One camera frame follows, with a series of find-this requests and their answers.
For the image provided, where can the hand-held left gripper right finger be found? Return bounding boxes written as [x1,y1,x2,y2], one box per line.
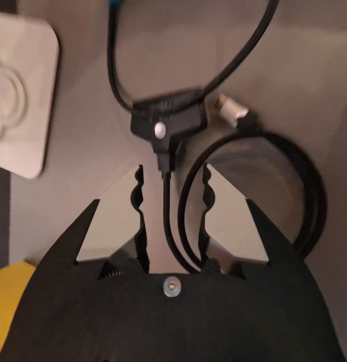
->
[197,163,270,273]

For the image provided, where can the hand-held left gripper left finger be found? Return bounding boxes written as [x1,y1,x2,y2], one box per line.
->
[74,165,150,273]

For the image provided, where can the black HDMI switch box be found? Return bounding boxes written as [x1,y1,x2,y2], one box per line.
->
[162,93,328,273]

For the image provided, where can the black hdmi switch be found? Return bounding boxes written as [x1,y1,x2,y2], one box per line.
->
[130,89,207,180]

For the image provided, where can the yellow plastic storage bin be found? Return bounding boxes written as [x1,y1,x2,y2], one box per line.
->
[0,260,36,358]

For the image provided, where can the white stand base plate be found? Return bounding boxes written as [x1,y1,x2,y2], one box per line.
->
[0,14,61,180]

